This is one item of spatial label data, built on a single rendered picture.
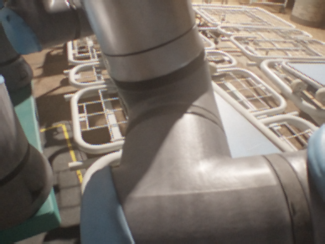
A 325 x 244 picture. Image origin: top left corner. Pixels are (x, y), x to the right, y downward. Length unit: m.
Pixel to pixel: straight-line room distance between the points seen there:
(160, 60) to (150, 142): 0.06
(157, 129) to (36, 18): 0.34
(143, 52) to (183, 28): 0.03
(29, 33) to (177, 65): 0.32
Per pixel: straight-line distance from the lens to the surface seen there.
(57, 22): 0.46
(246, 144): 0.61
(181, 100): 0.18
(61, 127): 1.14
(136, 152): 0.15
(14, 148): 0.41
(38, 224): 0.49
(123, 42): 0.17
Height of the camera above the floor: 1.03
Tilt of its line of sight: 40 degrees down
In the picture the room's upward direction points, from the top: 4 degrees clockwise
